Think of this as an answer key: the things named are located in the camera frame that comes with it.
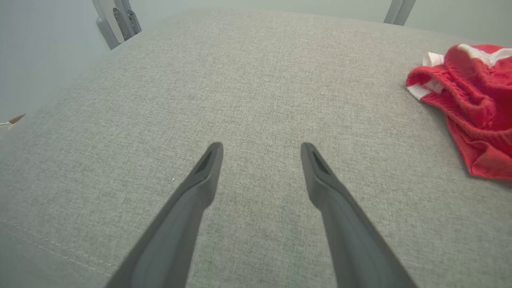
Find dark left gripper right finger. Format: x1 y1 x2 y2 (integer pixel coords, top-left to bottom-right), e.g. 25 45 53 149
300 142 419 288

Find small brown-tipped white object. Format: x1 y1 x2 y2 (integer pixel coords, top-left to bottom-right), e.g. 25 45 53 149
0 114 26 131

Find grey metal partition foot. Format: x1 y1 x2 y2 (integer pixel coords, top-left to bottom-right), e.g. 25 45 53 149
92 0 143 51

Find red mesh basketball shorts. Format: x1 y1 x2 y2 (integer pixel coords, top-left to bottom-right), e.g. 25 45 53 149
406 43 512 182

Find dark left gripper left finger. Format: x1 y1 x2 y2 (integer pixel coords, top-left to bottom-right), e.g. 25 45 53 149
105 142 224 288

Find grey metal partition post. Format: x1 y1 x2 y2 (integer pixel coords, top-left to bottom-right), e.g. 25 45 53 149
383 0 417 27

